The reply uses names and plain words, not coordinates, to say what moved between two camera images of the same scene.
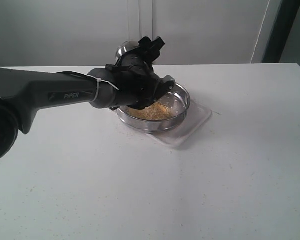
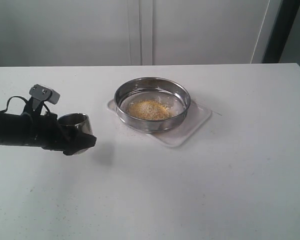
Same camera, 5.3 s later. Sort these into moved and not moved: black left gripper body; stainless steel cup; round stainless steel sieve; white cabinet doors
Moved: black left gripper body; stainless steel cup
Not moved: round stainless steel sieve; white cabinet doors
